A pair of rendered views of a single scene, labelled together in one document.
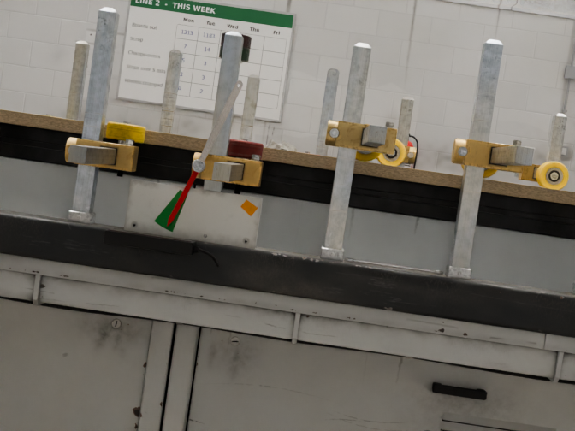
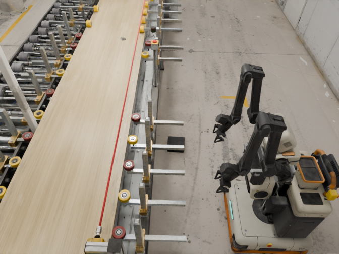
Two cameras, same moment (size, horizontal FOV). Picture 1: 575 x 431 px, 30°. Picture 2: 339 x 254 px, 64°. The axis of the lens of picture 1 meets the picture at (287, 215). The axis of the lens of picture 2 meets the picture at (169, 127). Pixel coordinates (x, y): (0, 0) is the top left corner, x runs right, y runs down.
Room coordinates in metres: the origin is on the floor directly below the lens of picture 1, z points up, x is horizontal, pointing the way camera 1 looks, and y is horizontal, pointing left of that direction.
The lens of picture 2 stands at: (2.03, 3.02, 2.53)
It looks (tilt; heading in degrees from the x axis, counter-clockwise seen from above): 47 degrees down; 268
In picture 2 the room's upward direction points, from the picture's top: 2 degrees clockwise
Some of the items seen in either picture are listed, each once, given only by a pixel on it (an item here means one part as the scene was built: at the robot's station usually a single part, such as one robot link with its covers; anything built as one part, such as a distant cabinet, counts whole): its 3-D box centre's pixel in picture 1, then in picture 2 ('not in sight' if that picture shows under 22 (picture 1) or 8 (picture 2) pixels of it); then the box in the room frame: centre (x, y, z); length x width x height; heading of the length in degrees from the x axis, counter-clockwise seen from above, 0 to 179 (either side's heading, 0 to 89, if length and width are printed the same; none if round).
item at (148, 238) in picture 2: not in sight; (151, 238); (2.10, 2.36, 0.82); 0.43 x 0.03 x 0.04; 179
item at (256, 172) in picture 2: not in sight; (256, 161); (1.37, 1.89, 0.99); 0.28 x 0.16 x 0.22; 89
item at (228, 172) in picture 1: (232, 172); (165, 47); (2.02, 0.11, 0.84); 0.43 x 0.03 x 0.04; 179
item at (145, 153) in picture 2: not in sight; (146, 172); (2.15, 1.90, 0.87); 0.04 x 0.04 x 0.48; 89
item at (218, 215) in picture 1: (192, 214); not in sight; (2.09, 0.18, 0.75); 0.26 x 0.01 x 0.10; 89
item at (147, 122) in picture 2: not in sight; (148, 140); (2.15, 1.65, 0.94); 0.04 x 0.04 x 0.48; 89
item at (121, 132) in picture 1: (123, 149); (145, 57); (2.24, 0.36, 0.85); 0.08 x 0.08 x 0.11
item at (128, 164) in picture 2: not in sight; (129, 168); (2.28, 1.86, 0.85); 0.08 x 0.08 x 0.11
